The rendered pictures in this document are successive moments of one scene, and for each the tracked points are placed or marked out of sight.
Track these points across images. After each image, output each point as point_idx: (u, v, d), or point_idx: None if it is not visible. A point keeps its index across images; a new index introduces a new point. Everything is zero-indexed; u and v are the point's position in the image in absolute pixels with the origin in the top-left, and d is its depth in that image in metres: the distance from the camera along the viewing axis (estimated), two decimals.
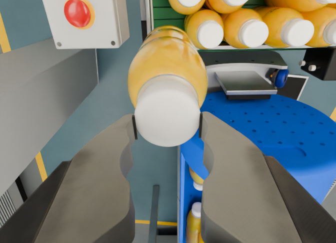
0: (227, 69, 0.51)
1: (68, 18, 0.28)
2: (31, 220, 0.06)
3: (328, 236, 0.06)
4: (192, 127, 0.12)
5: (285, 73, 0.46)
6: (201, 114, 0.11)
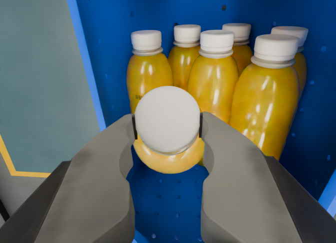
0: None
1: None
2: (31, 220, 0.06)
3: (329, 236, 0.06)
4: (193, 123, 0.11)
5: None
6: (201, 114, 0.11)
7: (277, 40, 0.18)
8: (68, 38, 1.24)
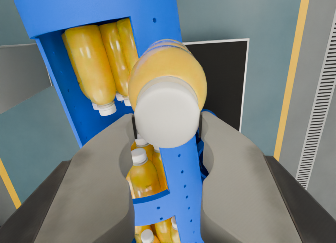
0: None
1: None
2: (31, 220, 0.06)
3: (328, 236, 0.06)
4: (151, 234, 0.64)
5: None
6: (201, 114, 0.11)
7: (175, 223, 0.61)
8: None
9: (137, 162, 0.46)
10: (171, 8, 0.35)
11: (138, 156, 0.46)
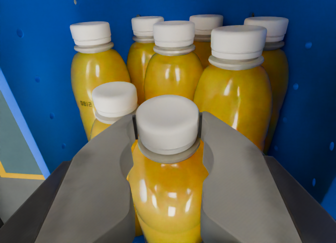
0: None
1: None
2: (32, 220, 0.06)
3: (328, 236, 0.06)
4: (129, 90, 0.18)
5: None
6: (200, 114, 0.11)
7: (235, 31, 0.14)
8: None
9: None
10: None
11: None
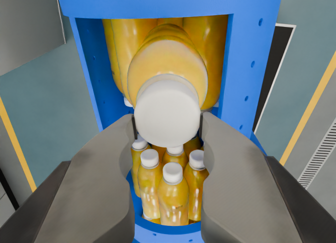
0: None
1: None
2: (31, 220, 0.06)
3: (329, 236, 0.06)
4: None
5: None
6: (201, 114, 0.11)
7: None
8: (87, 103, 1.61)
9: (171, 180, 0.39)
10: (280, 1, 0.23)
11: (174, 175, 0.38)
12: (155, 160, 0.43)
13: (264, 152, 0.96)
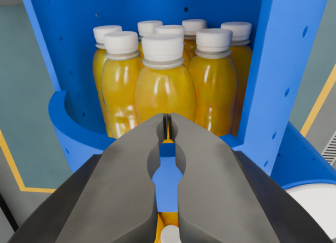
0: None
1: None
2: (61, 208, 0.07)
3: (296, 220, 0.06)
4: None
5: None
6: (169, 115, 0.11)
7: None
8: None
9: (159, 56, 0.18)
10: None
11: (166, 40, 0.17)
12: (129, 38, 0.22)
13: None
